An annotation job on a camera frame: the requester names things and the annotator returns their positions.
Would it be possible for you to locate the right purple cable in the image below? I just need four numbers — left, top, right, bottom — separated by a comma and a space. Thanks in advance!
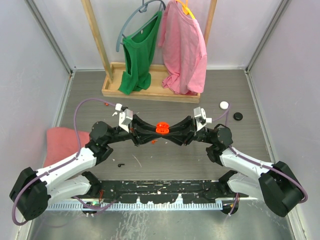
211, 103, 309, 216

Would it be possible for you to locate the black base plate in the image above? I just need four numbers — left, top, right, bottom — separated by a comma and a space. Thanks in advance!
78, 180, 236, 204

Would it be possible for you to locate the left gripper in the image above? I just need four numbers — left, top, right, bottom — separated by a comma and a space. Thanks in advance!
104, 115, 162, 147

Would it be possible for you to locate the green t-shirt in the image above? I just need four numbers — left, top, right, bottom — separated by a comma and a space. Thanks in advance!
118, 10, 163, 95

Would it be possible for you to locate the red folded cloth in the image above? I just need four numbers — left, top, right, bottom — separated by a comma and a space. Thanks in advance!
43, 127, 90, 168

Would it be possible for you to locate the orange earbud case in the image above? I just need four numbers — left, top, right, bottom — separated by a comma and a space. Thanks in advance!
155, 121, 170, 135

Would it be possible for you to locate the pink t-shirt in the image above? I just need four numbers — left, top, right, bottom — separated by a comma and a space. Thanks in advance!
158, 0, 207, 95

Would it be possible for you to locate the purple cable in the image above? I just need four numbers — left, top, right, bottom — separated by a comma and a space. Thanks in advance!
211, 103, 309, 216
12, 97, 118, 226

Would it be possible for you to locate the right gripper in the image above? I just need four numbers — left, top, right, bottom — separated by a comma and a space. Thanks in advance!
162, 115, 213, 146

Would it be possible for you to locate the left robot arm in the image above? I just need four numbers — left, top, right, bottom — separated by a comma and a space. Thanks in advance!
9, 112, 170, 226

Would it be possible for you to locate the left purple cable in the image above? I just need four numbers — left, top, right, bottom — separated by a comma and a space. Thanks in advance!
12, 97, 118, 226

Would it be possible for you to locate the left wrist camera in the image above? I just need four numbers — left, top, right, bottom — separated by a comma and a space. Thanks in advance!
115, 103, 133, 133

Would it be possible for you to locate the white cable duct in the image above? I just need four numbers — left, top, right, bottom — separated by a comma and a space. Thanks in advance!
47, 199, 223, 212

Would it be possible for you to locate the grey-blue hanger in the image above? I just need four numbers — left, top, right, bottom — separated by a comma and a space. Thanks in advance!
115, 0, 167, 53

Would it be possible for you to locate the wooden clothes rack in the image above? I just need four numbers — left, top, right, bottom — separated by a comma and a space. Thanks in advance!
81, 0, 218, 104

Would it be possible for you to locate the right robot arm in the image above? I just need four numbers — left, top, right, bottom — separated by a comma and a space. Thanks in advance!
162, 116, 308, 217

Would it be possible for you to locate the yellow hanger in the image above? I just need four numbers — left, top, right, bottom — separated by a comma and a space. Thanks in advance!
175, 0, 195, 19

